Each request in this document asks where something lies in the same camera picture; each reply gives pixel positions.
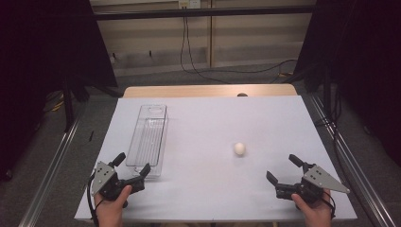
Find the black metal stand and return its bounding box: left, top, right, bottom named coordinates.
left=61, top=74, right=78, bottom=132

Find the white table sheet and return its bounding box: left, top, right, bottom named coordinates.
left=74, top=96, right=358, bottom=221

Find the clear plastic storage container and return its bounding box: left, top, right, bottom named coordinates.
left=125, top=104, right=169, bottom=181

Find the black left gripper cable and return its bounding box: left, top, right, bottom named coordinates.
left=86, top=174, right=99, bottom=227

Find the person's right hand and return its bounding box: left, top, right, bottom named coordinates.
left=291, top=188, right=333, bottom=227

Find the black horizontal frame bar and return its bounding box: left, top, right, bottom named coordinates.
left=94, top=5, right=317, bottom=22

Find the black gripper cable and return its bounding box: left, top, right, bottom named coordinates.
left=86, top=174, right=99, bottom=227
left=321, top=190, right=337, bottom=219

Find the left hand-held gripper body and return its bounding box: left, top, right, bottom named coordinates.
left=91, top=161, right=146, bottom=201

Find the black socket cable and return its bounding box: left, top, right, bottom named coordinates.
left=180, top=15, right=233, bottom=85
left=185, top=15, right=298, bottom=76

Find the person's left hand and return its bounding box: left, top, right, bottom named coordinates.
left=94, top=184, right=133, bottom=227

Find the black curtain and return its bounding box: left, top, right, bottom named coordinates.
left=0, top=0, right=118, bottom=182
left=293, top=0, right=401, bottom=166

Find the metal floor rail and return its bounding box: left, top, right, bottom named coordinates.
left=18, top=117, right=81, bottom=227
left=309, top=94, right=396, bottom=227

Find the white wall socket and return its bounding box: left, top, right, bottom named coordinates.
left=178, top=0, right=201, bottom=9

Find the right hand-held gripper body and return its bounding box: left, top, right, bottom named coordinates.
left=275, top=164, right=350, bottom=204

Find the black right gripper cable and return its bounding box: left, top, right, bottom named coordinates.
left=321, top=190, right=337, bottom=219

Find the yellow cable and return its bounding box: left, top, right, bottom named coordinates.
left=44, top=93, right=65, bottom=113

